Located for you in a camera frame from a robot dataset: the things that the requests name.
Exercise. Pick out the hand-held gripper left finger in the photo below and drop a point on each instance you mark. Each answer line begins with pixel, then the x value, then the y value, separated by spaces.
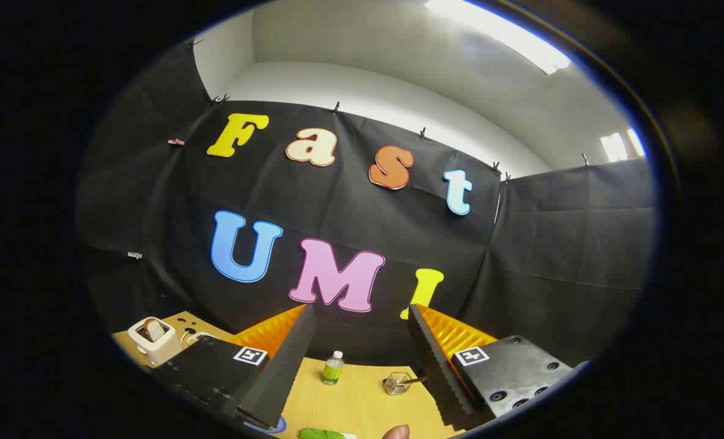
pixel 288 366

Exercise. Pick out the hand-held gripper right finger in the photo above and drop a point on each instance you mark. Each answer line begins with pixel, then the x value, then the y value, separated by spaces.
pixel 438 372

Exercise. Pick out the green lettuce leaf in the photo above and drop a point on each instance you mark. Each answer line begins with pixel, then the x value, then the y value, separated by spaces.
pixel 322 434

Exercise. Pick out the toast bread slice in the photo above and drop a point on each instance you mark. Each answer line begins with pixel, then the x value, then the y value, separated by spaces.
pixel 154 329

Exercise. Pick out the green label plastic bottle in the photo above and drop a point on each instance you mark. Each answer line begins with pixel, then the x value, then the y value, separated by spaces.
pixel 332 371

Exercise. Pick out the blue round plate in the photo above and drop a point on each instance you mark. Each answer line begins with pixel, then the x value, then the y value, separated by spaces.
pixel 274 425

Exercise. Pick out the white divided tray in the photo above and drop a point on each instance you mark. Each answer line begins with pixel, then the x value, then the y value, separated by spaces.
pixel 206 335

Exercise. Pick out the white toaster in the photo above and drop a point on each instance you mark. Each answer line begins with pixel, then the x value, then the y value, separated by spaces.
pixel 154 350

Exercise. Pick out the black backdrop cloth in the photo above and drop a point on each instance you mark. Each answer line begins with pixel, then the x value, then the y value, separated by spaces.
pixel 349 201

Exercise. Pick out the row of black clips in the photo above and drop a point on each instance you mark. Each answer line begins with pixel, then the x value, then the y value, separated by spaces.
pixel 422 133

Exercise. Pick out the ceiling light panel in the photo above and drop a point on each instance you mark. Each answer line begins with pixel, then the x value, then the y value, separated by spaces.
pixel 613 146

